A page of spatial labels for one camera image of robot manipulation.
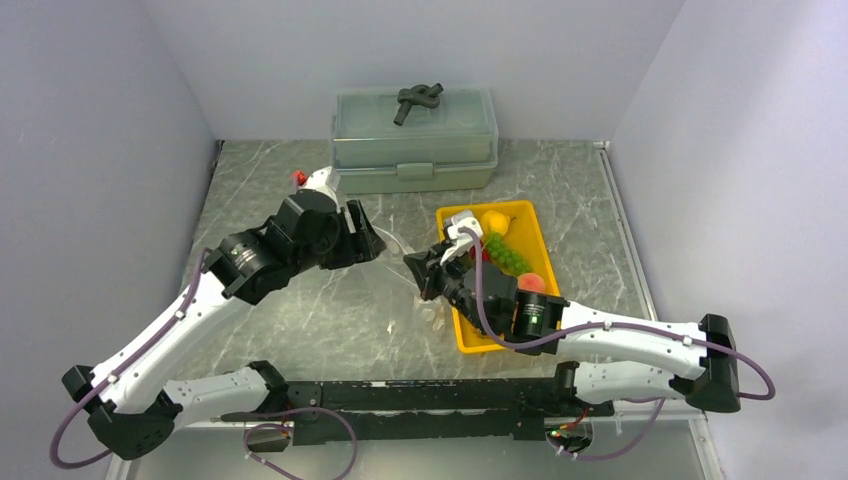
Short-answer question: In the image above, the yellow plastic tray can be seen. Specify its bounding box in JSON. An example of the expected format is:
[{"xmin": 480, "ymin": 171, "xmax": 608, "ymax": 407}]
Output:
[{"xmin": 435, "ymin": 200, "xmax": 560, "ymax": 355}]

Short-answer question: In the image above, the dark knotted rubber tube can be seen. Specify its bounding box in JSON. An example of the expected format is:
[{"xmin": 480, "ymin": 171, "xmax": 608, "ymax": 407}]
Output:
[{"xmin": 393, "ymin": 83, "xmax": 444, "ymax": 127}]

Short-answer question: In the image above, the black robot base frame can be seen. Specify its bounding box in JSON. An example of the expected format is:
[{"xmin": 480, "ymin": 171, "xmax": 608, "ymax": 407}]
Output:
[{"xmin": 238, "ymin": 377, "xmax": 598, "ymax": 446}]

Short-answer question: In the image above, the green toy grape bunch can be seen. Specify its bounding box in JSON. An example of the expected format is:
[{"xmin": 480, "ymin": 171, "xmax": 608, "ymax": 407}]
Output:
[{"xmin": 483, "ymin": 232, "xmax": 532, "ymax": 277}]

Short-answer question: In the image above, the yellow toy pear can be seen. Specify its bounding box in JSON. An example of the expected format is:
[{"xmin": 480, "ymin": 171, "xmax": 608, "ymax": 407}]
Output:
[{"xmin": 480, "ymin": 210, "xmax": 513, "ymax": 236}]

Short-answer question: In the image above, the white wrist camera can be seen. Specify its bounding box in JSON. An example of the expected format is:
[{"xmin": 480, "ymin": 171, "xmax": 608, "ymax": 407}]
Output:
[
  {"xmin": 440, "ymin": 209, "xmax": 483, "ymax": 265},
  {"xmin": 290, "ymin": 166, "xmax": 345, "ymax": 209}
]

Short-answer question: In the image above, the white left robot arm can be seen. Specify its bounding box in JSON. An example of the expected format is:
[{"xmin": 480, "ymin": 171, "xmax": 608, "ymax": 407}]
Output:
[{"xmin": 62, "ymin": 188, "xmax": 385, "ymax": 460}]

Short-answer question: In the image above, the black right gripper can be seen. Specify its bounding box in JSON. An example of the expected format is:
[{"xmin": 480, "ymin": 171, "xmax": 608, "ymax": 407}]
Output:
[{"xmin": 404, "ymin": 241, "xmax": 495, "ymax": 336}]

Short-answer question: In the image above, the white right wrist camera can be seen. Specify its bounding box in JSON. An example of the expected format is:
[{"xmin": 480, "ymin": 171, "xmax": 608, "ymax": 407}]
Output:
[{"xmin": 440, "ymin": 209, "xmax": 483, "ymax": 265}]

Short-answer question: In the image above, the pink toy peach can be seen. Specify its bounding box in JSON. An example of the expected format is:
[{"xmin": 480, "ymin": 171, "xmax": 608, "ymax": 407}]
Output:
[{"xmin": 517, "ymin": 272, "xmax": 547, "ymax": 294}]

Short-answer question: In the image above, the green translucent storage box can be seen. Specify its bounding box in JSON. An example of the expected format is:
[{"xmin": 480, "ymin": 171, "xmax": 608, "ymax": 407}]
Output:
[{"xmin": 330, "ymin": 86, "xmax": 499, "ymax": 194}]

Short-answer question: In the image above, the clear zip top bag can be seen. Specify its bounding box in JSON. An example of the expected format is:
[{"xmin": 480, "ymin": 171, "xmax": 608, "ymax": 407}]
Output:
[{"xmin": 353, "ymin": 226, "xmax": 447, "ymax": 335}]

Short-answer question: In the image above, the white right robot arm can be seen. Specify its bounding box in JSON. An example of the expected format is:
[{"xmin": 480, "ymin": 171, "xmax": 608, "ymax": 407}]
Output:
[{"xmin": 403, "ymin": 244, "xmax": 741, "ymax": 415}]

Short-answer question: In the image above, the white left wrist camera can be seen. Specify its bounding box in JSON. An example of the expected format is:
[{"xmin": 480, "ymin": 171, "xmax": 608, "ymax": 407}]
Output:
[{"xmin": 290, "ymin": 166, "xmax": 345, "ymax": 209}]

